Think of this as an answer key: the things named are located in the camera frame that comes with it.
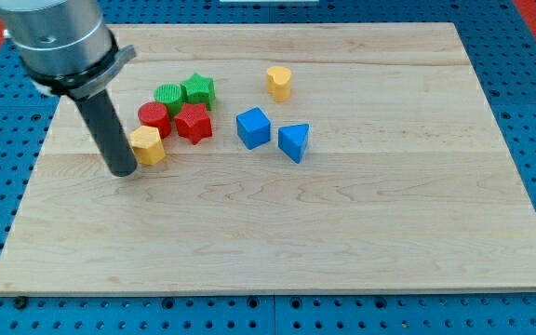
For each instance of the yellow heart block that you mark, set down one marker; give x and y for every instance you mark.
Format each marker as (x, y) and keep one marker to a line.
(278, 82)

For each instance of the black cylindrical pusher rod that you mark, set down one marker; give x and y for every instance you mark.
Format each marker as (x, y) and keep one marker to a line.
(106, 130)

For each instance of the red cylinder block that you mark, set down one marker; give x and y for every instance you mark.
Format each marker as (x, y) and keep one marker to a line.
(155, 114)

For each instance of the blue triangle block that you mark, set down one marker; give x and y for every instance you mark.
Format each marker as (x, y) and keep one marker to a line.
(292, 141)

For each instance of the green cylinder block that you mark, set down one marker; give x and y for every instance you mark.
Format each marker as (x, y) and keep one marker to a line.
(171, 95)

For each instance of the blue cube block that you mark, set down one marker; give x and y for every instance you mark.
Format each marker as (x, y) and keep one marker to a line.
(253, 128)

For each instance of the yellow hexagon block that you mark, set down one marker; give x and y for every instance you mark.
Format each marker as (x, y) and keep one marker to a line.
(147, 145)

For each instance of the green star block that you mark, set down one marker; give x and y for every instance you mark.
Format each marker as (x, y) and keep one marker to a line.
(199, 89)

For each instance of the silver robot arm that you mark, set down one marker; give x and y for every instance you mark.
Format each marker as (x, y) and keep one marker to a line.
(65, 46)

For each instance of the red star block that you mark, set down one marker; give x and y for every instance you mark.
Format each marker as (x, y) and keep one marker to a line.
(193, 122)

